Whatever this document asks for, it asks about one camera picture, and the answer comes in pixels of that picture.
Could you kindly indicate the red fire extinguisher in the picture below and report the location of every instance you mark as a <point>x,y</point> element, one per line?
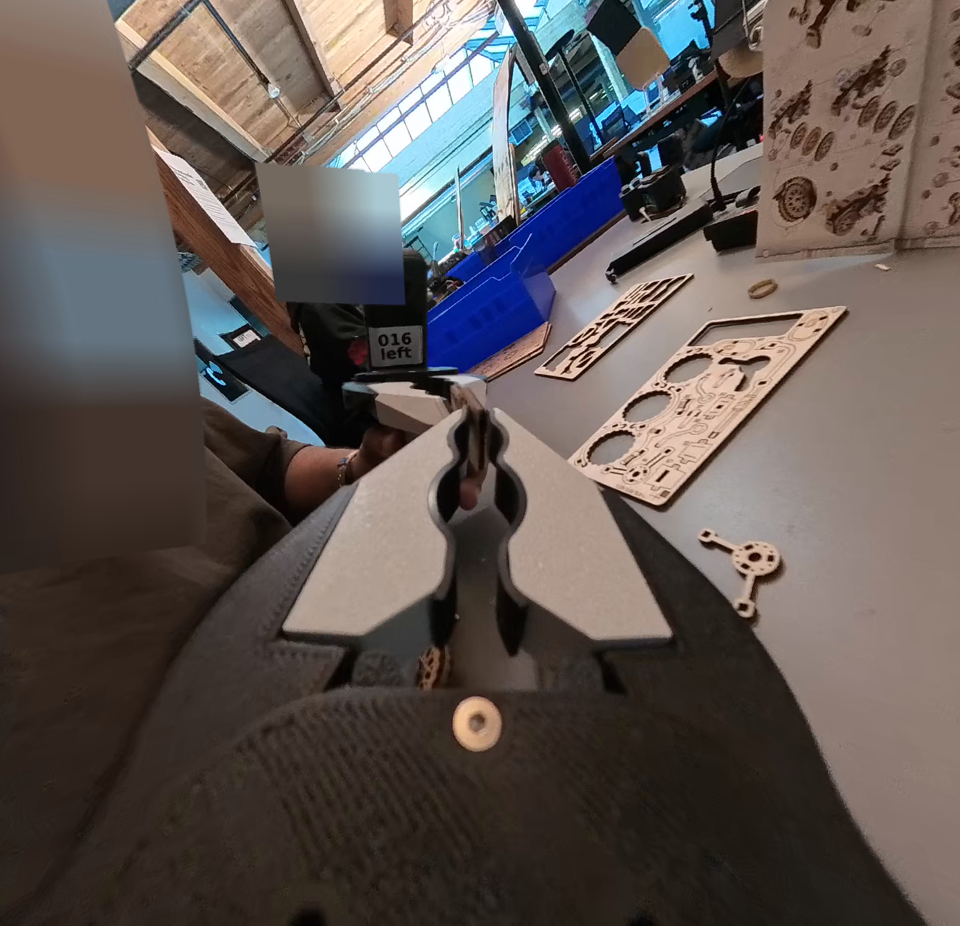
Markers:
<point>559,165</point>

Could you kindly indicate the person's brown shirt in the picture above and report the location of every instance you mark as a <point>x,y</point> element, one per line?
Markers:
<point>112,678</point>

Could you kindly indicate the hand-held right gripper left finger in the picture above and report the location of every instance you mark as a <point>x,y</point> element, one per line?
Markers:
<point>375,558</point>

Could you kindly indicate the black pillar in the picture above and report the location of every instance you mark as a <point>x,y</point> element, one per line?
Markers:
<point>536,63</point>

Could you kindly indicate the grey desk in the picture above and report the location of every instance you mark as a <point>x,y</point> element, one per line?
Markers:
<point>840,453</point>

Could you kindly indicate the large wooden puzzle sheet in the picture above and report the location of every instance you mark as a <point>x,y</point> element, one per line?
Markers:
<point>697,416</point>

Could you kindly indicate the black phone icon sign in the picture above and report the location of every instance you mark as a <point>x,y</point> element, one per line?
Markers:
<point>219,375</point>

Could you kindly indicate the person's left forearm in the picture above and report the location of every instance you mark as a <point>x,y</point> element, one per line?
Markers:
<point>315,480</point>

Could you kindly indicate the white paper notice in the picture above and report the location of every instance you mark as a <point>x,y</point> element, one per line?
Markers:
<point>202,198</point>

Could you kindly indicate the black metal bar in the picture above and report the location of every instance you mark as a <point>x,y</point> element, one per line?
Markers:
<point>660,240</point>

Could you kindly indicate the person's left hand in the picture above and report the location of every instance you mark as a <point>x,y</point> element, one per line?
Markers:
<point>382,450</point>

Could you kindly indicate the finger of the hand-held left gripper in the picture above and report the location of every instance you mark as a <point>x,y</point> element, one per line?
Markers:
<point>471,390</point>
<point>412,408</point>

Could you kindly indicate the black box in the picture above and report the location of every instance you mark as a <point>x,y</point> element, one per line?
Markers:
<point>733,230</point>

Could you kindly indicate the curved wooden board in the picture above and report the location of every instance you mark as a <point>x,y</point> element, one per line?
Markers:
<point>508,131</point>

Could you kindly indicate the brown wooden sheet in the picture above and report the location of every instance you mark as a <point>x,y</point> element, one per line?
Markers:
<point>517,352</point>

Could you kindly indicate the black device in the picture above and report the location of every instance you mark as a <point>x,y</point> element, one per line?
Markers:
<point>654,191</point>

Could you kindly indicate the small wooden part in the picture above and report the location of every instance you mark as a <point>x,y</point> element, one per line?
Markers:
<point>474,438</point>

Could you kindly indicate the standing printed instruction sheet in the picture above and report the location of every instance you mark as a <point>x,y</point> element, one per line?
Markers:
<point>847,116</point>

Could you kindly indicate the wooden part with round disc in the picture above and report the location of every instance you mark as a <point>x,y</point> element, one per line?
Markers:
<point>757,558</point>

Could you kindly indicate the cardboard sheet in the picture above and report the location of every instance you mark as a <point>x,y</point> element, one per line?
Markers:
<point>643,56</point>

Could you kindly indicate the small wooden puzzle sheet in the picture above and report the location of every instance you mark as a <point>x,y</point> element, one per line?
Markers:
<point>615,326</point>

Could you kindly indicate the long blue plastic bin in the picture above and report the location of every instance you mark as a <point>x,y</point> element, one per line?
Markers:
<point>570,206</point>

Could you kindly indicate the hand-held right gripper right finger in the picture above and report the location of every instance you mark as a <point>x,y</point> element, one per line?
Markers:
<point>585,558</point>

